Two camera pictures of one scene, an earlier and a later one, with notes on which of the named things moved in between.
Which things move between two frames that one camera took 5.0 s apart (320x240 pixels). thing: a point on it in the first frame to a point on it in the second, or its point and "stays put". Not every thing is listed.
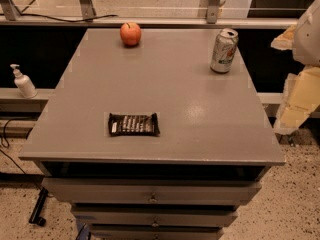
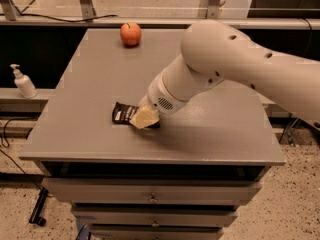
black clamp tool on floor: [35, 217] stays put
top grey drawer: [153, 191] stays put
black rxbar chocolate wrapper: [133, 124] to [122, 113]
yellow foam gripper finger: [301, 97] to [144, 117]
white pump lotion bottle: [24, 83] stays put
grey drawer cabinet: [216, 137] stays put
